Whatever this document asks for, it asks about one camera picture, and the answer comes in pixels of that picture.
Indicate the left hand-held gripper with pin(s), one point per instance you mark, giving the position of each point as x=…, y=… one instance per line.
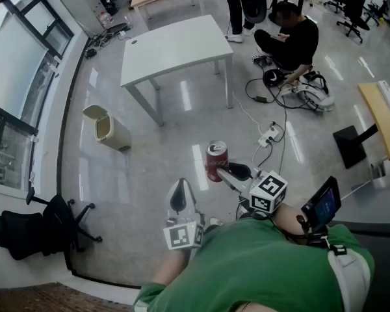
x=182, y=236

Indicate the person's right forearm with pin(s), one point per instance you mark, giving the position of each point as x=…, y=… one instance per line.
x=289, y=221

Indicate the grey chest harness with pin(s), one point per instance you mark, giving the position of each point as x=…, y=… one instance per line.
x=351, y=278

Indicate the clear water bottle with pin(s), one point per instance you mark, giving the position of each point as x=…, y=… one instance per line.
x=105, y=19

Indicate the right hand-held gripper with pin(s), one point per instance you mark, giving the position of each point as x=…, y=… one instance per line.
x=268, y=187

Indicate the black round pack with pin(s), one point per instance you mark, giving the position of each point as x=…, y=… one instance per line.
x=253, y=6

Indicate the red soda can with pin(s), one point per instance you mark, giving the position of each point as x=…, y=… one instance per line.
x=214, y=158

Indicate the black bag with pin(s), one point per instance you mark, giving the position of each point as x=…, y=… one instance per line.
x=90, y=53

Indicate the black office chair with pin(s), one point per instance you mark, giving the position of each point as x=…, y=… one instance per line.
x=26, y=232

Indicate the white backpack rig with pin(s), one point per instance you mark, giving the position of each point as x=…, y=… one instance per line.
x=315, y=93

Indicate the white power strip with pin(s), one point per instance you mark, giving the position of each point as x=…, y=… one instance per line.
x=268, y=136

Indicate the black-framed window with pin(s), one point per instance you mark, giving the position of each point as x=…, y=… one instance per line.
x=16, y=60

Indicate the black round floor base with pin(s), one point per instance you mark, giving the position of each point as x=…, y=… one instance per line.
x=115, y=29

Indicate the beige trash bin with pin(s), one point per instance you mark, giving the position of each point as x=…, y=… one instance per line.
x=117, y=135

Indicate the black chest monitor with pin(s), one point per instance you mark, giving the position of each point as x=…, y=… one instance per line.
x=325, y=203

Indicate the person's left forearm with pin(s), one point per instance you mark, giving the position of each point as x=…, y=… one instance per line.
x=175, y=265

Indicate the white table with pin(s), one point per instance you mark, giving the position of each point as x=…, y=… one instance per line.
x=175, y=50

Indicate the black power adapter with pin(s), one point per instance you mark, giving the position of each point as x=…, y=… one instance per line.
x=261, y=99

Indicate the person's green shirt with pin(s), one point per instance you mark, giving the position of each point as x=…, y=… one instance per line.
x=247, y=271

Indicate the white adapter box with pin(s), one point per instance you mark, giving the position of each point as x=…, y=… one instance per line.
x=122, y=35

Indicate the white flat device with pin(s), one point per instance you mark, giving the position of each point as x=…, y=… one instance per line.
x=388, y=94

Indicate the black helmet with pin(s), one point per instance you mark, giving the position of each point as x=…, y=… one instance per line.
x=273, y=78

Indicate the white cabinet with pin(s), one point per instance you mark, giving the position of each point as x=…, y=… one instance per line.
x=81, y=2

